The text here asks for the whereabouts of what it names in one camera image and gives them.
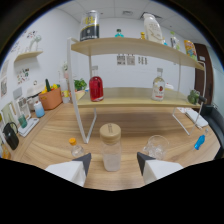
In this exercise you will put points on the yellow snack bag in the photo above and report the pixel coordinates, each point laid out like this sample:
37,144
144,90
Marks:
190,50

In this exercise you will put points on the orange storage basket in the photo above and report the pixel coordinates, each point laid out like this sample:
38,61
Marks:
50,99

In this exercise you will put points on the teal liquid bottle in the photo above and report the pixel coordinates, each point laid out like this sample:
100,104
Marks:
119,34

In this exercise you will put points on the brown door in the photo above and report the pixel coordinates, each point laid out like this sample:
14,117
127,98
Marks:
204,71

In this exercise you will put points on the white notebook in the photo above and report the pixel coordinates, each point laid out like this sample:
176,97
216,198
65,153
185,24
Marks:
196,118

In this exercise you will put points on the clear bottle red label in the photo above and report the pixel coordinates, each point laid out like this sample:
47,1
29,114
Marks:
158,90

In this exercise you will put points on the red liquid glass bottle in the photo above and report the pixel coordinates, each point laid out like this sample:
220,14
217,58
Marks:
96,88

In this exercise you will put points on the orange juice bottle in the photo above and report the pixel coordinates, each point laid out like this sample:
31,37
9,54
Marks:
143,36

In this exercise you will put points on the two-tier wooden shelf rack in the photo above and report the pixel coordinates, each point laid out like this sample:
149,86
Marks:
133,96

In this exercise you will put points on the white and blue cup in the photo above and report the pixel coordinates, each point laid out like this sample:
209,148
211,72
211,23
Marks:
39,110

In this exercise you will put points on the black armchair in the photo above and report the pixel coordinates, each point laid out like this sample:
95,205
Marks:
215,126

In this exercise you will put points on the dark cylindrical muddler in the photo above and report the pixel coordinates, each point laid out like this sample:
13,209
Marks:
202,99

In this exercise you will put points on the glass jar wooden lid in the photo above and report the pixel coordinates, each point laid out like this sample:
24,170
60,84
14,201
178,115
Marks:
111,156

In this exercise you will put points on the clear glass with ice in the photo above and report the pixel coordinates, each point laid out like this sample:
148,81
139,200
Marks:
156,148

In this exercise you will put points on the black kettle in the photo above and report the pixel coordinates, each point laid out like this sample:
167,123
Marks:
10,136

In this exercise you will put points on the small clear bottle orange cap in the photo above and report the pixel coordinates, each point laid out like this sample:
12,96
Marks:
77,150

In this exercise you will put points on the green cup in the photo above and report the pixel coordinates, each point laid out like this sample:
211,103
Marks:
22,121

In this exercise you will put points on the green potted plant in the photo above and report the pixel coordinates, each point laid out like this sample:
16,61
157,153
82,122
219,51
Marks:
80,84

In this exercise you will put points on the white kitchen scale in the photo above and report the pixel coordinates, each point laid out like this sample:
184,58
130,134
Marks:
30,126

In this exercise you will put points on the wooden wall shelf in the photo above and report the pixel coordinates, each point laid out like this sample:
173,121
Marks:
29,55

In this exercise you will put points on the clear bottle green cap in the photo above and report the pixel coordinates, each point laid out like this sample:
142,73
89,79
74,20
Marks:
174,42

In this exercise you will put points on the yellow mug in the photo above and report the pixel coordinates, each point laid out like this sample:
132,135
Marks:
80,95

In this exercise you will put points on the blue liquid bottle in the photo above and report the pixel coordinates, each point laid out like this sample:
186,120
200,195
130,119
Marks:
199,142

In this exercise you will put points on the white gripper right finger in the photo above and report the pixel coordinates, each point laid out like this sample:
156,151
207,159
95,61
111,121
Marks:
156,170

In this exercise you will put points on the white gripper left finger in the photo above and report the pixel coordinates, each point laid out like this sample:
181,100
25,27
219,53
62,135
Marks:
73,170

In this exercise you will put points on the large white milk bottle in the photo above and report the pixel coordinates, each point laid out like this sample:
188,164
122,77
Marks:
152,30

